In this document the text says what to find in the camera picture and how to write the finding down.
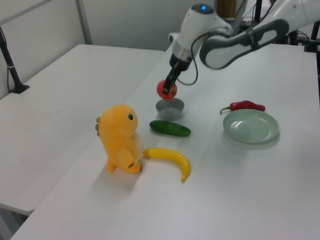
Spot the red apple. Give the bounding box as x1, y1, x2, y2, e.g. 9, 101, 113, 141
156, 79, 178, 101

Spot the yellow wooden board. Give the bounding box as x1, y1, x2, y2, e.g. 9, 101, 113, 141
216, 0, 237, 20

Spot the green cucumber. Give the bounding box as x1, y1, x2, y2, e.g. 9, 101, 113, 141
149, 119, 192, 138

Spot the black camera stand pole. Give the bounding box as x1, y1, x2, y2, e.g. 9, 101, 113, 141
0, 26, 30, 95

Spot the red chili pepper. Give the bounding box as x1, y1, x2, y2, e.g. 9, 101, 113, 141
219, 100, 266, 115

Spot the gray partition post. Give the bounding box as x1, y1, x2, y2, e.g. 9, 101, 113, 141
74, 0, 93, 46

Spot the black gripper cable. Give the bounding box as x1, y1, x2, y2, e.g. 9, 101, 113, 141
177, 31, 210, 86

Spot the orange plush dinosaur toy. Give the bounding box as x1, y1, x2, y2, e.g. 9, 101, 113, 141
94, 104, 146, 175

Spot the pale green plate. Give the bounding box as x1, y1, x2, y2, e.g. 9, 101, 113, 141
222, 109, 280, 145

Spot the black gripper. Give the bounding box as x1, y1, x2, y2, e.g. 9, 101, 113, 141
163, 53, 192, 94

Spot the small gray bowl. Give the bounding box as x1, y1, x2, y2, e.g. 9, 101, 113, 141
155, 98, 186, 121

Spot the yellow banana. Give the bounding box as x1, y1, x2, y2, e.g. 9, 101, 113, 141
141, 146, 192, 183

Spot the black clamped stand pole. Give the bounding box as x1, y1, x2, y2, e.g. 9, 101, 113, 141
303, 21, 320, 53

